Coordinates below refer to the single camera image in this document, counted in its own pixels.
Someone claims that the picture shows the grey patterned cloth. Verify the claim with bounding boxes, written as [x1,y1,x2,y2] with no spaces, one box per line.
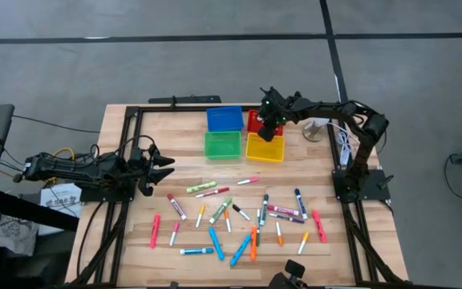
[0,214,40,258]

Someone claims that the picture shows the black bar device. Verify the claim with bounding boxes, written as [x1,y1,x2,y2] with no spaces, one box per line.
[148,95,223,106]

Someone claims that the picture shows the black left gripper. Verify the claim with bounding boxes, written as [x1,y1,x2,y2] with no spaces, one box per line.
[126,144,176,189]

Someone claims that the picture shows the thin red capped marker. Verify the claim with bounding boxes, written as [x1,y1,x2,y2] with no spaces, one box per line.
[195,187,230,199]

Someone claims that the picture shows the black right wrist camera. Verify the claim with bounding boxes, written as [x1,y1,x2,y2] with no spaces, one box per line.
[257,123,278,143]

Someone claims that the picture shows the thick dark green Expo marker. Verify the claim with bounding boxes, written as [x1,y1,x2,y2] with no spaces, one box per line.
[258,193,270,226]

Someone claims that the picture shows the thick light green Expo marker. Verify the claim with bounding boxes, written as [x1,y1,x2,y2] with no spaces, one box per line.
[209,197,233,225]

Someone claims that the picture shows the pink highlighter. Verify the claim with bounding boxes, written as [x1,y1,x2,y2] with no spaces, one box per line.
[311,210,329,244]
[148,213,162,250]

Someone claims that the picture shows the orange Sharpie highlighter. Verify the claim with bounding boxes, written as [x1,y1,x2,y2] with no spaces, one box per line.
[249,225,258,263]

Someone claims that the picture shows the thick red Expo marker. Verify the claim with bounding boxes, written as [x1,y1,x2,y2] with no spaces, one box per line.
[166,193,188,222]

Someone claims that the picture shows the blue plastic basket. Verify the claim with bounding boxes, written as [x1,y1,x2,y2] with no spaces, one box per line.
[205,105,245,132]

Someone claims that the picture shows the light blue highlighter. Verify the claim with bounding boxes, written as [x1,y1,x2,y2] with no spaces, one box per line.
[208,226,226,262]
[229,234,253,267]

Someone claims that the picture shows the yellow plastic basket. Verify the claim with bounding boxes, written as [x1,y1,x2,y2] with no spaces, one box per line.
[245,132,286,164]

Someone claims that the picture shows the white power strip with cord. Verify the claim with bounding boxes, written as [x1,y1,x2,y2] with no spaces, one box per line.
[326,121,355,167]

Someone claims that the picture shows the thick blue Expo marker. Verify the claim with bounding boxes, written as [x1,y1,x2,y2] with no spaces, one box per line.
[294,188,309,221]

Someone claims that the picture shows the black diagonal beam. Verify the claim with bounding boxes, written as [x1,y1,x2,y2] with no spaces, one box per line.
[0,188,80,233]

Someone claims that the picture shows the thick teal Expo marker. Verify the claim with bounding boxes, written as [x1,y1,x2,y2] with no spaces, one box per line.
[179,246,215,256]

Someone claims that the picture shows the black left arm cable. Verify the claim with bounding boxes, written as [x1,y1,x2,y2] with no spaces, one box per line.
[117,134,156,157]

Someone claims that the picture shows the red plastic basket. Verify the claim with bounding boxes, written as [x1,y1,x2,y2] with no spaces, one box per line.
[246,109,285,137]

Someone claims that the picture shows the thin black capped marker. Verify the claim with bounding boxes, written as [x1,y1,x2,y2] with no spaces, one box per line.
[232,204,252,222]

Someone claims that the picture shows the black rounded object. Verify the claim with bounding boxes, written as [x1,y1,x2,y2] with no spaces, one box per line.
[269,258,307,289]

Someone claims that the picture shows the thin purple Expo marker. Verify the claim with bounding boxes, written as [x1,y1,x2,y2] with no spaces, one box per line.
[268,212,306,225]

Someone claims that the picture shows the thick magenta Expo marker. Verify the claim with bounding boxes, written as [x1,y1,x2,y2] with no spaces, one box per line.
[266,205,301,218]

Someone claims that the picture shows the white printed paper sheet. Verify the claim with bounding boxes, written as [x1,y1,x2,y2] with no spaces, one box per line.
[39,182,83,237]

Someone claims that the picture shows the yellow cable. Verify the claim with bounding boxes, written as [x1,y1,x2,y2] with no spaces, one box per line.
[48,146,76,185]

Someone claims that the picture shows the green plastic basket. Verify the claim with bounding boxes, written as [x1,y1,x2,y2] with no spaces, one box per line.
[204,130,243,161]

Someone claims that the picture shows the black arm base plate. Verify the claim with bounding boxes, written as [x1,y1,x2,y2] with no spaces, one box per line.
[79,176,136,204]
[331,167,393,203]

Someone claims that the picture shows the white bulb lamp wooden base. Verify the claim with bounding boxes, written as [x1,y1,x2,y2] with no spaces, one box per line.
[302,118,330,143]

